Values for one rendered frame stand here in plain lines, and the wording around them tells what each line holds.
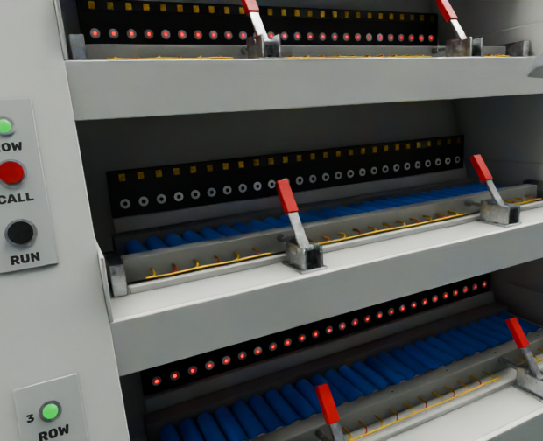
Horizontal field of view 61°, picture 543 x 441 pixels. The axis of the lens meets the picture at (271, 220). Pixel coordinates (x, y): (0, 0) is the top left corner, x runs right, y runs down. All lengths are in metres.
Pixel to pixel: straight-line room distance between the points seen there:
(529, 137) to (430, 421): 0.43
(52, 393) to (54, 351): 0.03
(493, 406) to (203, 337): 0.35
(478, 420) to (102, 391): 0.39
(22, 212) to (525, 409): 0.54
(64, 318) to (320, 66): 0.32
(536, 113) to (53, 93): 0.62
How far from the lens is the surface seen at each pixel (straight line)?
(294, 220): 0.44
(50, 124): 0.38
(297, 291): 0.41
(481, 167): 0.61
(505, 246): 0.58
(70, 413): 0.37
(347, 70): 0.49
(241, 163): 0.57
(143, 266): 0.43
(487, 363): 0.65
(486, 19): 0.83
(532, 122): 0.77
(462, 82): 0.59
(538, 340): 0.71
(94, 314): 0.36
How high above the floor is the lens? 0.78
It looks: 3 degrees up
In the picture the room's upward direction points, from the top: 11 degrees counter-clockwise
